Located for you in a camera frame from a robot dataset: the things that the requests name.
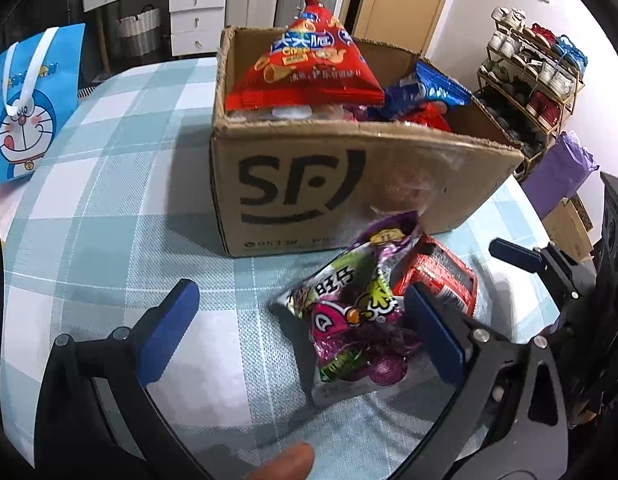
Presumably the purple rolled mat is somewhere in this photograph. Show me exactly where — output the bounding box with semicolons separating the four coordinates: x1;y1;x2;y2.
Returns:
521;130;601;222

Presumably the purple and green candy bag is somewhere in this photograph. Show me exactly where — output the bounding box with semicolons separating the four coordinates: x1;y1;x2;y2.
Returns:
276;211;422;409

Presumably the metal shoe rack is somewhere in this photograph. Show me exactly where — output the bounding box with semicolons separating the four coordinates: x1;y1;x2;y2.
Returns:
476;7;588;182

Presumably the red cookie packet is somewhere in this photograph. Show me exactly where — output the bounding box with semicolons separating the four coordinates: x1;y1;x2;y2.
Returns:
391;234;478;317

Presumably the blue cartoon gift bag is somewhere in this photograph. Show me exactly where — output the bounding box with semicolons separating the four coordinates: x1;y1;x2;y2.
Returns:
0;23;86;187

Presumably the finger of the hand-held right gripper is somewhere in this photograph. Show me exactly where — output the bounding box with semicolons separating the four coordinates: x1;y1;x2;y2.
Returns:
489;238;596;307

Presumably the white drawer cabinet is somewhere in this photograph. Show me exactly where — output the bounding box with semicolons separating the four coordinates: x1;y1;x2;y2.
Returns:
82;0;228;59

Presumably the open floor cardboard box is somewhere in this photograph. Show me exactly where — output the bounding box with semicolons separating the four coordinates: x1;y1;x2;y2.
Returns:
541;197;596;264

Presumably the red triangular snack bag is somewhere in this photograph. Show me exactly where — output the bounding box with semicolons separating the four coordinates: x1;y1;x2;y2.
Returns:
225;0;386;112

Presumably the brown cardboard box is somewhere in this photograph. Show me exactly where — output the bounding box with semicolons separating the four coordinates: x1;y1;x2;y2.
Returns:
210;25;526;259

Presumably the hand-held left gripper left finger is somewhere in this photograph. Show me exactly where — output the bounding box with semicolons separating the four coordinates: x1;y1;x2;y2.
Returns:
34;279;210;480

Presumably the blue cookie packet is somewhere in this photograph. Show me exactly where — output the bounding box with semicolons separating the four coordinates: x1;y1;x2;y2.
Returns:
384;62;474;122

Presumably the wooden door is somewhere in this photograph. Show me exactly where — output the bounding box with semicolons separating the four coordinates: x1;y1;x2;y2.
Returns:
339;0;460;57

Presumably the woven basket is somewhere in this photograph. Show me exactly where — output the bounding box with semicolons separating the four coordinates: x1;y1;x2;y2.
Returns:
116;6;162;59

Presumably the group of shoes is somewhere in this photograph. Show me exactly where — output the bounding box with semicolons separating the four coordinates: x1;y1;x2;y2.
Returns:
479;7;588;161

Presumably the person's left hand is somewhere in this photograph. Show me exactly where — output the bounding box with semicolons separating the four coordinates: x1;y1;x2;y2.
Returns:
246;441;316;480

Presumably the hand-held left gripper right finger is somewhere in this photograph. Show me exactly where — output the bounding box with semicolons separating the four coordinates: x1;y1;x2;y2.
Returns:
388;283;573;480

